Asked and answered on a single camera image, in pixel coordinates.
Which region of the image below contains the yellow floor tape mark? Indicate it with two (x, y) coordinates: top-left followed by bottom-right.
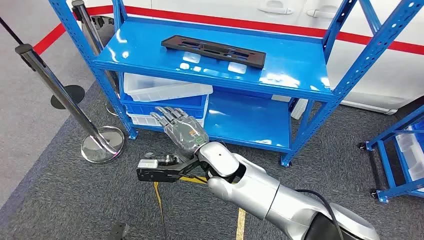
(152, 175), (248, 240)

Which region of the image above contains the chrome stanchion post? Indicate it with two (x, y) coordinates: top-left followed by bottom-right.
(71, 0), (120, 117)
(14, 43), (125, 164)

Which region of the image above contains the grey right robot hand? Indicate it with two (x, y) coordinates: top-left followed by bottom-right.
(144, 106), (210, 166)

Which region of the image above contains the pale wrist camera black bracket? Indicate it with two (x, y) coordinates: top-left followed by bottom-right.
(136, 158), (200, 184)

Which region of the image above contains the small blue wheeled rack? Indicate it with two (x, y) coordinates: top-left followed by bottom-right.
(359, 105), (424, 204)

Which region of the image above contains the black robot foot plate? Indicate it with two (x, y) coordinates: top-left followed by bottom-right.
(109, 221), (130, 240)

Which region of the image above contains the blue metal shelf rack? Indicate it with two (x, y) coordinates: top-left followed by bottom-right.
(47, 0), (424, 168)

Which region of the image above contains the white plastic crate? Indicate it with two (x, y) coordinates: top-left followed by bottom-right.
(126, 114), (205, 128)
(123, 72), (214, 103)
(395, 125), (424, 182)

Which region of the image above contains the long black plastic part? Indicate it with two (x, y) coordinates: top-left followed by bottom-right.
(161, 35), (267, 69)

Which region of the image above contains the red barrier belt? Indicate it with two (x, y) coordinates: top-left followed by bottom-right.
(33, 4), (424, 56)

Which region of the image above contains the white car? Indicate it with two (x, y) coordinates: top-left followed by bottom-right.
(66, 0), (424, 115)

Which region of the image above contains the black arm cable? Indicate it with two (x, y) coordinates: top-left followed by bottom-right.
(294, 189), (345, 240)

